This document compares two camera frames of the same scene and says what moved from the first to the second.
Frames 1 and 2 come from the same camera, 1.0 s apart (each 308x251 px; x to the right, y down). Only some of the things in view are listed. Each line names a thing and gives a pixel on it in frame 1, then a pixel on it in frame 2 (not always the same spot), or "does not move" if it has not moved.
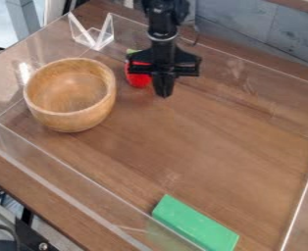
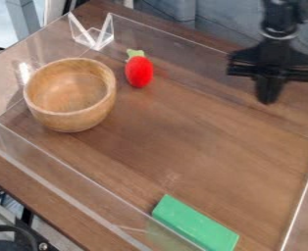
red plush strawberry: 137,79 does not move
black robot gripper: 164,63 → 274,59
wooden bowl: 69,94 does not move
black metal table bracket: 29,239 does not move
